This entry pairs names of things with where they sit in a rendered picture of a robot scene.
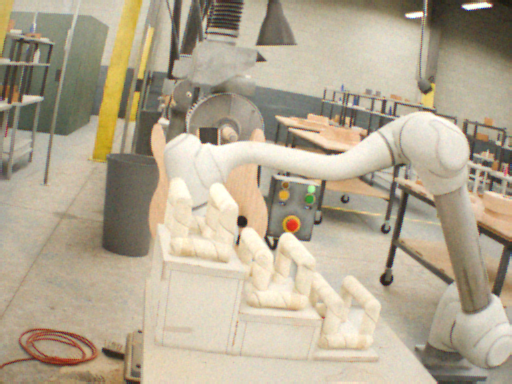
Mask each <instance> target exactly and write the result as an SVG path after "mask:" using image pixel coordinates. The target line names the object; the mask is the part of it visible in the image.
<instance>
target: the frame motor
mask: <svg viewBox="0 0 512 384"><path fill-rule="evenodd" d="M196 102H197V105H195V104H194V105H195V108H194V107H192V109H193V110H190V108H189V110H190V111H191V112H192V113H189V110H188V111H187V114H186V121H185V123H186V122H188V123H187V131H188V134H191V135H193V136H195V137H196V132H197V129H198V128H199V127H217V128H218V129H219V130H221V128H222V126H223V125H225V124H228V125H230V126H231V127H233V129H234V132H235V133H236V134H237V135H238V139H237V140H236V141H235V142H238V141H249V140H250V137H251V135H252V133H253V131H254V130H255V129H259V130H261V131H262V132H263V134H264V124H263V119H262V116H261V114H260V112H259V110H258V109H257V108H256V107H255V105H254V104H253V103H252V102H251V101H249V100H248V99H247V98H245V97H243V96H239V95H237V94H234V93H228V92H222V91H217V90H212V91H209V92H206V93H204V94H202V95H200V96H199V98H198V101H196ZM188 114H189V116H188ZM187 118H188V119H187ZM219 142H220V145H224V144H228V143H233V142H230V141H228V140H227V139H224V138H223V137H222V136H221V135H220V132H219Z"/></svg>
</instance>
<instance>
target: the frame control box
mask: <svg viewBox="0 0 512 384"><path fill-rule="evenodd" d="M285 180H287V181H289V182H290V187H289V188H288V189H283V188H282V186H281V184H282V182H283V181H285ZM311 184H312V185H314V186H315V191H314V192H313V193H309V192H308V186H309V185H311ZM320 189H321V186H320V185H319V184H317V183H316V182H315V181H311V180H305V179H299V178H292V177H286V176H280V175H272V176H271V182H270V187H269V193H268V198H267V203H266V209H267V216H268V221H267V229H266V233H265V236H264V240H265V242H266V244H267V246H268V247H269V248H270V249H271V250H275V249H276V248H277V245H278V242H279V240H280V238H281V236H282V235H283V234H285V233H290V234H292V235H294V237H295V238H297V239H298V240H300V241H307V242H309V241H310V239H311V234H312V230H313V225H314V220H315V215H316V210H317V204H318V199H319V194H320ZM281 191H287V192H288V198H287V199H285V200H283V199H281V198H280V196H279V194H280V192H281ZM308 195H312V196H313V198H314V200H313V202H312V203H311V204H309V203H307V202H306V197H307V196H308ZM290 220H296V221H297V222H298V224H299V227H298V229H297V230H296V231H295V232H290V231H289V230H288V229H287V223H288V221H290ZM268 237H273V241H274V242H273V246H272V244H271V242H270V240H269V238H268Z"/></svg>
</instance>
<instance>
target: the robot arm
mask: <svg viewBox="0 0 512 384"><path fill-rule="evenodd" d="M163 161H164V167H165V171H166V173H167V177H168V180H169V183H170V182H171V181H172V180H173V179H174V178H175V177H179V178H181V179H183V180H184V182H185V184H186V186H187V189H188V191H189V193H190V196H191V198H192V201H193V205H192V211H191V216H199V217H205V213H206V207H207V202H208V196H209V190H210V187H211V186H212V185H213V184H216V183H219V184H223V183H225V182H226V180H227V177H228V175H229V173H230V172H231V171H232V170H233V169H234V168H236V167H238V166H240V165H244V164H258V165H263V166H267V167H271V168H275V169H279V170H283V171H287V172H291V173H295V174H299V175H304V176H308V177H311V178H315V179H321V180H331V181H335V180H345V179H350V178H353V177H357V176H363V175H366V174H369V173H372V172H375V171H379V170H382V169H386V168H389V167H391V166H393V165H399V164H401V163H404V162H405V163H409V164H411V165H412V166H413V167H414V169H415V171H416V172H417V174H418V176H419V177H420V179H421V182H422V184H423V186H424V187H425V189H426V190H427V191H428V192H429V193H430V194H432V195H433V200H434V202H435V205H436V210H437V213H438V216H439V220H440V223H441V226H442V231H443V234H444V238H445V241H446V246H447V249H448V254H449V256H450V257H449V258H450V261H451V266H452V269H453V270H452V271H453V273H454V278H455V280H456V281H455V282H453V283H452V284H451V285H450V286H449V287H448V288H447V290H446V291H445V292H444V293H443V295H442V297H441V300H440V303H439V305H438V308H437V311H436V313H435V316H434V318H433V321H432V324H431V329H430V335H429V338H428V340H427V342H426V345H416V346H415V349H414V350H415V351H417V352H418V354H419V356H420V358H422V359H421V360H422V361H423V364H424V368H427V369H438V368H439V369H456V370H457V369H460V370H462V369H463V370H468V371H470V370H472V366H473V365H475V366H476V367H477V366H479V367H482V368H493V367H495V366H497V365H500V364H502V363H503V362H504V361H505V360H507V358H508V357H509V356H510V354H511V352H512V327H511V325H509V322H508V321H509V320H508V318H507V317H506V316H507V315H505V314H506V313H505V312H504V309H503V306H502V303H501V301H500V299H499V297H497V296H496V295H495V296H494V295H493V294H492V293H491V289H490V284H489V279H488V274H487V269H486V264H485V259H484V254H483V252H482V250H483V248H482V246H481V241H480V236H479V233H478V228H477V225H476V224H477V223H476V220H475V215H474V212H473V207H472V204H471V202H470V196H469V194H468V188H467V186H466V183H465V182H466V180H467V174H468V171H467V163H468V161H469V145H468V143H467V140H466V137H465V135H464V134H462V131H461V130H460V129H459V128H458V127H457V126H455V124H453V123H452V122H450V121H448V120H446V119H443V118H440V117H437V116H435V115H434V114H433V113H431V112H420V111H419V112H415V113H413V114H408V115H406V116H404V117H402V118H401V117H400V118H398V119H396V120H395V121H393V122H390V123H388V124H386V125H385V126H384V127H383V128H379V130H377V131H375V132H374V133H372V135H370V136H368V137H366V138H365V140H363V141H362V142H361V143H359V144H358V145H357V146H356V147H355V146H354V147H353V148H351V149H350V150H348V151H347V152H345V153H343V154H340V155H335V156H324V155H317V154H312V153H310V152H308V151H303V150H299V149H294V148H289V147H284V146H280V145H275V144H270V143H265V142H258V141H238V142H233V143H228V144H224V145H219V146H217V145H216V146H212V145H211V144H206V145H203V144H201V142H200V140H199V139H198V138H197V137H195V136H193V135H191V134H187V133H182V134H180V135H179V136H177V137H175V138H174V139H172V140H171V141H169V142H168V143H167V145H166V146H165V151H164V157H163ZM470 362H471V363H472V364H471V363H470Z"/></svg>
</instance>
